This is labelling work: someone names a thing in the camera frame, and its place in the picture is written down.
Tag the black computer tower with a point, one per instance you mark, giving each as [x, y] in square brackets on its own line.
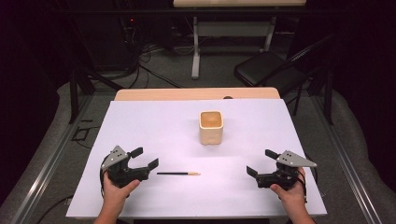
[106, 40]

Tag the white-framed desk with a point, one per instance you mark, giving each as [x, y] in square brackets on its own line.
[230, 29]

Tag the white table mat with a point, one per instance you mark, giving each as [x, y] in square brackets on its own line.
[193, 196]

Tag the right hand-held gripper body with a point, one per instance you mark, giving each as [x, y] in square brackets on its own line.
[285, 175]

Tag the black folding chair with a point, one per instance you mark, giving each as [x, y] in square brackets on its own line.
[261, 68]

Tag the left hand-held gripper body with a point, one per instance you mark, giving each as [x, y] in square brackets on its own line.
[120, 169]

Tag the person's left hand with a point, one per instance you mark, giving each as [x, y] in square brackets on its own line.
[116, 194]

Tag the black metal stand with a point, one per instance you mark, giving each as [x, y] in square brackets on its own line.
[327, 93]
[74, 93]

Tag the beige square cup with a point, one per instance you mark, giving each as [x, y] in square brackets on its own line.
[211, 132]

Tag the person's right hand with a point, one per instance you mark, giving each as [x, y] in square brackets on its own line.
[291, 196]

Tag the black pen with beige tip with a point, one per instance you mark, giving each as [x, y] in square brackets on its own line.
[174, 173]

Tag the light wooden table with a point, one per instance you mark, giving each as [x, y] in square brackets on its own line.
[186, 93]

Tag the aluminium floor rail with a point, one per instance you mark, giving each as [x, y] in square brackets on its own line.
[49, 161]
[345, 161]

